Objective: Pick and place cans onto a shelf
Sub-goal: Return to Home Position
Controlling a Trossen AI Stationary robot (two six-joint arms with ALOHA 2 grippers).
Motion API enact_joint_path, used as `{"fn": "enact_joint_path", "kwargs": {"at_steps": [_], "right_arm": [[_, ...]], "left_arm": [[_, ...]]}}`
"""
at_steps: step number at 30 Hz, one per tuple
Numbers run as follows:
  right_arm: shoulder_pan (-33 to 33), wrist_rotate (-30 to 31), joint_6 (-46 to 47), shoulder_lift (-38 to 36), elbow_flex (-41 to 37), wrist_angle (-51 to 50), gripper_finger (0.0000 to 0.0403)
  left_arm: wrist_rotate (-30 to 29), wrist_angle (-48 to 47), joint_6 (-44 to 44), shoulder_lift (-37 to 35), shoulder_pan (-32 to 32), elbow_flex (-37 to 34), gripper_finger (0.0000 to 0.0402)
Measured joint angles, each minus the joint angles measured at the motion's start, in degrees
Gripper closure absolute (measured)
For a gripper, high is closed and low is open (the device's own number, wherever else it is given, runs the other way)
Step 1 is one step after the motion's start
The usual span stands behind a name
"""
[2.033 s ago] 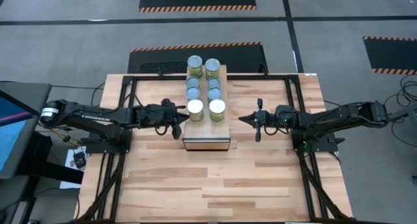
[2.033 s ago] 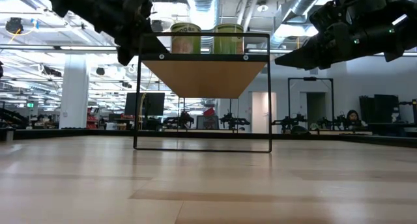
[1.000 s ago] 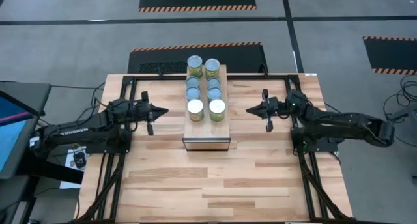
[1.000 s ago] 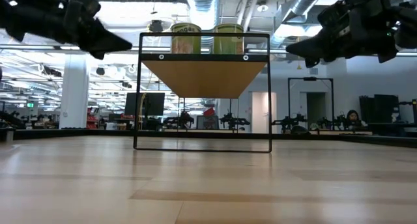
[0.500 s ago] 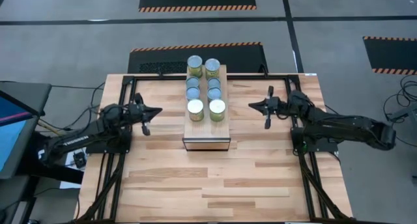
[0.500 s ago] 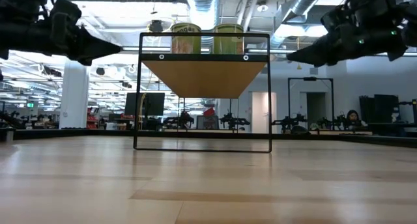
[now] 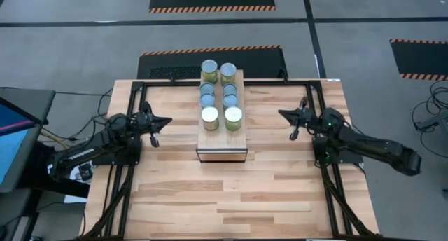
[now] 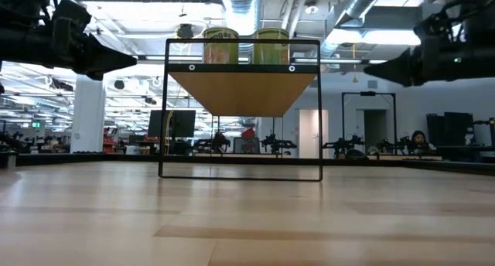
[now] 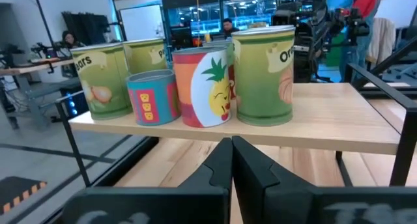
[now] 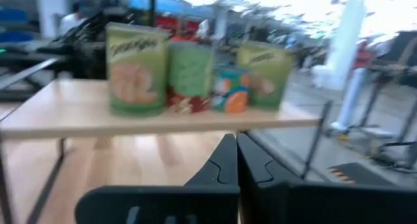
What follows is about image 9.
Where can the black panel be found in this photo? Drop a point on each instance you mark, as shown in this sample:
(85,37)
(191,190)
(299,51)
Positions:
(88,28)

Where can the black aluminium table frame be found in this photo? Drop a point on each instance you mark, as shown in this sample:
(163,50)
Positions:
(130,159)

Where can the pineapple picture can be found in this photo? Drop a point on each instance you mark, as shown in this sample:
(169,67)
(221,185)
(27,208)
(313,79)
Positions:
(202,87)

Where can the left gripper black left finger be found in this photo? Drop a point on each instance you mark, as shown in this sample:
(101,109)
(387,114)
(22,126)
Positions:
(218,172)

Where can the light wooden shelf black frame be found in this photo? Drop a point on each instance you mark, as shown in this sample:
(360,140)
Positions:
(325,120)

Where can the black mat orange striped edge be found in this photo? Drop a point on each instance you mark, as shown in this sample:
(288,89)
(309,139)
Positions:
(16,191)

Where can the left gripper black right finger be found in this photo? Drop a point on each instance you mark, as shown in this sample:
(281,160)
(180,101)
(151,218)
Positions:
(254,172)

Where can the short blue can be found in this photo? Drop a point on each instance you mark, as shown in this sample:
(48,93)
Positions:
(153,100)

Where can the white garment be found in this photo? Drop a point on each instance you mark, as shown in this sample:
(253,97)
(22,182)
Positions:
(381,38)

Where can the white board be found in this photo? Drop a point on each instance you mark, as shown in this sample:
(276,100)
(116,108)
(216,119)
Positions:
(140,22)

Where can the green can cream banner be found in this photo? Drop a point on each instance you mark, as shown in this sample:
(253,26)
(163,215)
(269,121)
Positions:
(143,58)

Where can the person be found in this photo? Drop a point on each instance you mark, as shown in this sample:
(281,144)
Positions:
(365,2)
(70,38)
(228,25)

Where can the green oranges can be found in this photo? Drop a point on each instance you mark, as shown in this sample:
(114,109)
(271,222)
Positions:
(260,87)

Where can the green pears can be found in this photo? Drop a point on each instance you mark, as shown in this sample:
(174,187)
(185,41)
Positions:
(101,87)

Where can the wood top desk grey legs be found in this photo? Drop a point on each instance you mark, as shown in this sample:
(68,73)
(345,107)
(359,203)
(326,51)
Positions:
(26,69)

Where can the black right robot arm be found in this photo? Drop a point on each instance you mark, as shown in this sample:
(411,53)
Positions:
(306,48)

